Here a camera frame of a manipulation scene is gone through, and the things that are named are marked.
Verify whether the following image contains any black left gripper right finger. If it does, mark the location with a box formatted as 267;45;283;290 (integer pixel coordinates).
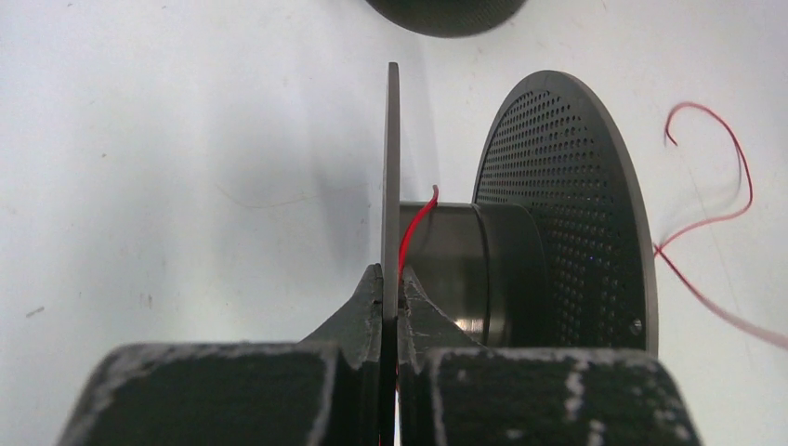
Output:
398;269;701;445

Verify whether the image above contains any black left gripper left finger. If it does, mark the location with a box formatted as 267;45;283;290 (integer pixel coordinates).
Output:
59;265;383;445

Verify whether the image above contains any dark grey spool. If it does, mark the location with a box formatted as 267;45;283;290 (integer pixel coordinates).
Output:
366;0;525;38
400;70;659;354

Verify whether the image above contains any red wire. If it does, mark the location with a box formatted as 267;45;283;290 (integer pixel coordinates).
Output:
376;101;788;446

